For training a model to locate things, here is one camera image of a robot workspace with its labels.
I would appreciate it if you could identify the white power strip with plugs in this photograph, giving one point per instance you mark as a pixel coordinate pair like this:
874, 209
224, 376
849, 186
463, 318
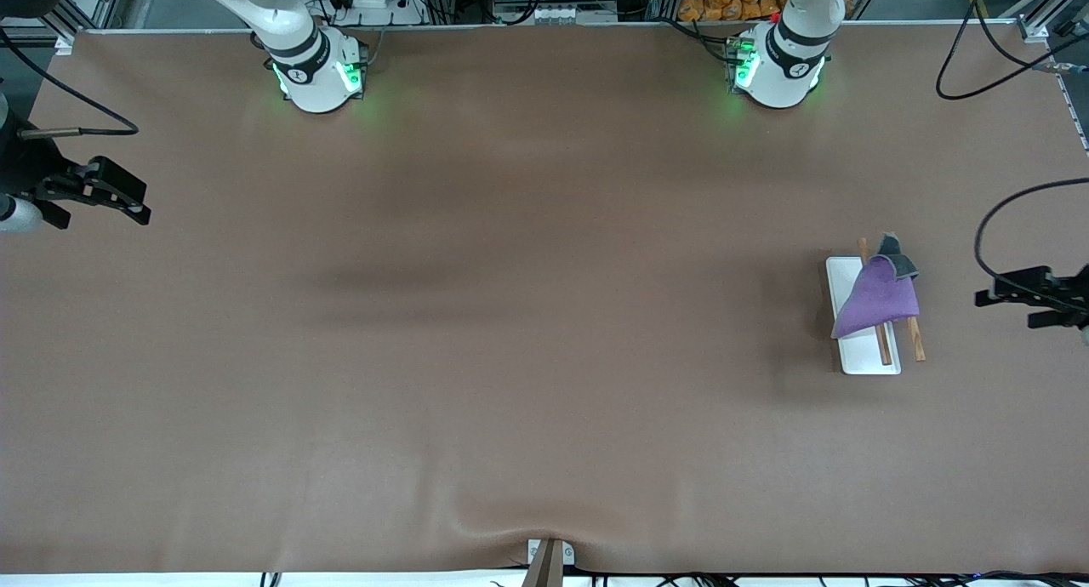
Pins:
374, 0

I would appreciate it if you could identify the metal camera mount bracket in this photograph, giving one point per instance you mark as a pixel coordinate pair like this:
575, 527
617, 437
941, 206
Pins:
550, 561

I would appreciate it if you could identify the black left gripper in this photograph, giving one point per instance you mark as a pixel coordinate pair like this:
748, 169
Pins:
1074, 294

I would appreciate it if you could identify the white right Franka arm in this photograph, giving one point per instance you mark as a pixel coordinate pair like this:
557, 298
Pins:
306, 59

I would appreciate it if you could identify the purple microfiber towel grey edge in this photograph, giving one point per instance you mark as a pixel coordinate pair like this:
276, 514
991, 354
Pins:
876, 302

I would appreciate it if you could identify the small white power strip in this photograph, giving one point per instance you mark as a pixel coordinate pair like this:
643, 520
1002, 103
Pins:
563, 14

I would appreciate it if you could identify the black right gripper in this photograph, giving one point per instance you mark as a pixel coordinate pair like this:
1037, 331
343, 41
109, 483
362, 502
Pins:
24, 168

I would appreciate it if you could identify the aluminium frame profile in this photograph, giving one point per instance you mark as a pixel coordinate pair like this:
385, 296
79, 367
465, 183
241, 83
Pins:
1034, 21

